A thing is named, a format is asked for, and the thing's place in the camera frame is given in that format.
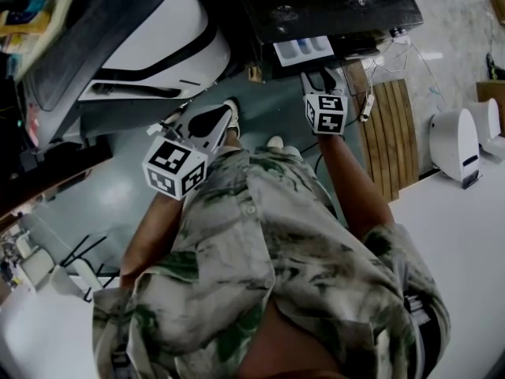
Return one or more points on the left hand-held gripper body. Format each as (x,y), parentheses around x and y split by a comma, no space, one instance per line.
(175,168)

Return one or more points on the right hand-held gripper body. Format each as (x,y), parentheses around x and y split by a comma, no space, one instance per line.
(326,115)

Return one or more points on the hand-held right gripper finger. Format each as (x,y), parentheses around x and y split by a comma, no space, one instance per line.
(334,79)
(307,82)

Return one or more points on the white detergent drawer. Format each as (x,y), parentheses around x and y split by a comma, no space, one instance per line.
(303,50)

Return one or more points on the black washing machine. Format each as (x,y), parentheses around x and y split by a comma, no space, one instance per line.
(331,6)

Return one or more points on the person's left forearm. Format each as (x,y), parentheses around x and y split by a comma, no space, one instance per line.
(152,235)

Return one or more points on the person's right forearm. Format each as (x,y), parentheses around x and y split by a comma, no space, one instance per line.
(351,180)

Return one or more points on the person's right beige shoe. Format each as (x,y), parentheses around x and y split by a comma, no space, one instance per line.
(276,142)

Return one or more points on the person's beige shoe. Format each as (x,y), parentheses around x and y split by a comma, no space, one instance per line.
(233,116)
(276,142)

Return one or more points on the wooden slatted floor mat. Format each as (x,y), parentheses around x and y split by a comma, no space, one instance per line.
(390,140)

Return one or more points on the person's left beige shoe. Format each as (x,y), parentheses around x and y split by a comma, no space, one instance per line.
(233,116)

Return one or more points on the dark wooden desk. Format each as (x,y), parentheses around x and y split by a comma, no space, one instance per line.
(47,180)

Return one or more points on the white rounded desktop device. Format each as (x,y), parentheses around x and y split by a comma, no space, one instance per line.
(489,118)
(455,144)

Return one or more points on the large white appliance black panel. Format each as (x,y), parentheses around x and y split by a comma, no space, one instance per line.
(130,42)

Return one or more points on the person's patterned green-white shirt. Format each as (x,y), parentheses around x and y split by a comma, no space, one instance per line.
(276,271)

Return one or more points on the yellow cloth bag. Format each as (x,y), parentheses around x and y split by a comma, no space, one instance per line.
(35,18)

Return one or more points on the black frame chair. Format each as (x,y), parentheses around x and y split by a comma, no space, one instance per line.
(84,263)

